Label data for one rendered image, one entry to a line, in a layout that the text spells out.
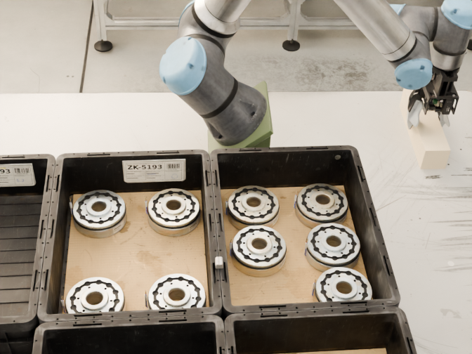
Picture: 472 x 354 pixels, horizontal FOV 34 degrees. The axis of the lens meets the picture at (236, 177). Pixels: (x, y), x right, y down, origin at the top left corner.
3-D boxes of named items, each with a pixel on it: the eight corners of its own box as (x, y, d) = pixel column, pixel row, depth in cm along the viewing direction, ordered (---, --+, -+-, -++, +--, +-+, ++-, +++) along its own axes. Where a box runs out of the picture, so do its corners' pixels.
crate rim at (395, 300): (208, 157, 155) (208, 148, 153) (355, 153, 157) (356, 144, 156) (223, 322, 126) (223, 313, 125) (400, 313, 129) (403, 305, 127)
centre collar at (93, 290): (79, 291, 135) (79, 289, 135) (107, 286, 136) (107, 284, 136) (81, 313, 132) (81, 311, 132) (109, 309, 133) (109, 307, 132)
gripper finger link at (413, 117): (402, 138, 187) (421, 110, 181) (397, 122, 191) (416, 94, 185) (414, 141, 187) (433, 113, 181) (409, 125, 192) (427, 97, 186)
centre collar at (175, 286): (161, 286, 137) (161, 284, 136) (189, 284, 137) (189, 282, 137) (164, 308, 133) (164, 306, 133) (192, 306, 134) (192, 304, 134)
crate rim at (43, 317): (57, 161, 152) (56, 152, 151) (208, 157, 155) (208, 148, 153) (37, 331, 124) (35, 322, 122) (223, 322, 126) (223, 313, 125)
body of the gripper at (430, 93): (422, 116, 180) (433, 75, 171) (414, 94, 186) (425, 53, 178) (454, 116, 180) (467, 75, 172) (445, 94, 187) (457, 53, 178)
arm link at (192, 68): (190, 123, 172) (149, 86, 164) (197, 81, 180) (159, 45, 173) (232, 102, 166) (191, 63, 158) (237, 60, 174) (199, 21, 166)
